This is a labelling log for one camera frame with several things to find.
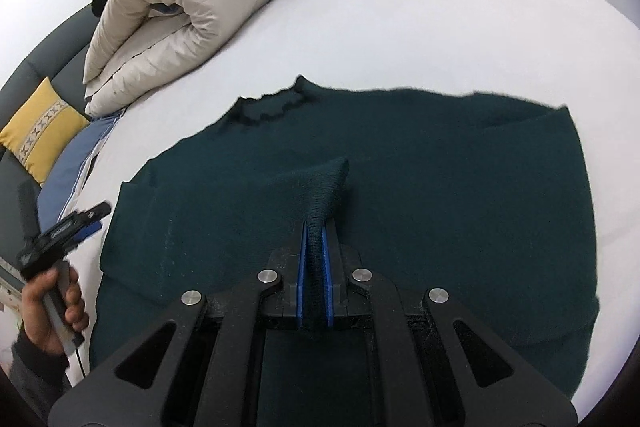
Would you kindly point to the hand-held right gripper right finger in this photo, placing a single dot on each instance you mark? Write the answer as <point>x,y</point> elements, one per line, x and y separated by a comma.
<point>327,279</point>

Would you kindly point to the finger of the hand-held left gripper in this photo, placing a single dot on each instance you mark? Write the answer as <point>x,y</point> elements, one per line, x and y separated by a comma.
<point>89,230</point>
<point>94,210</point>

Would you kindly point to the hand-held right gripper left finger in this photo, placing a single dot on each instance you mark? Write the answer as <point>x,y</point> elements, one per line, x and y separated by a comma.
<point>300,279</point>

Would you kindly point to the dark green knit sweater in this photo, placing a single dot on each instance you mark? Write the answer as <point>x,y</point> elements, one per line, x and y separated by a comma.
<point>425,177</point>

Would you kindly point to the person's left forearm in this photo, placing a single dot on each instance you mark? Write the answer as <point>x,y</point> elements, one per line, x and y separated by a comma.
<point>35,367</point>

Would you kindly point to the person's left hand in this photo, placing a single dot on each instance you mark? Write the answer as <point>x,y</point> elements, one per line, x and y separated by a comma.
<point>40,312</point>

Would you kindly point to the blue pillowcase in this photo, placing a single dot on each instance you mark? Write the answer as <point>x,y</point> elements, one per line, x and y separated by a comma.
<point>70,167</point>

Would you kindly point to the yellow pillow with patterned band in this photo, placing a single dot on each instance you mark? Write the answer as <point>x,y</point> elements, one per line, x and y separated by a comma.
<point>42,127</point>

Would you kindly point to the grey sofa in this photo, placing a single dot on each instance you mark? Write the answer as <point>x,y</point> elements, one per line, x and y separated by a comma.
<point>45,52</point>

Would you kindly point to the beige folded duvet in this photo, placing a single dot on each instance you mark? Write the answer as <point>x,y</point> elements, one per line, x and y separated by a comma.
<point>165,12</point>

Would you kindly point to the white bed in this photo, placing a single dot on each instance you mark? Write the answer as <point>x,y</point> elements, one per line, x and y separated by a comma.
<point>425,32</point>

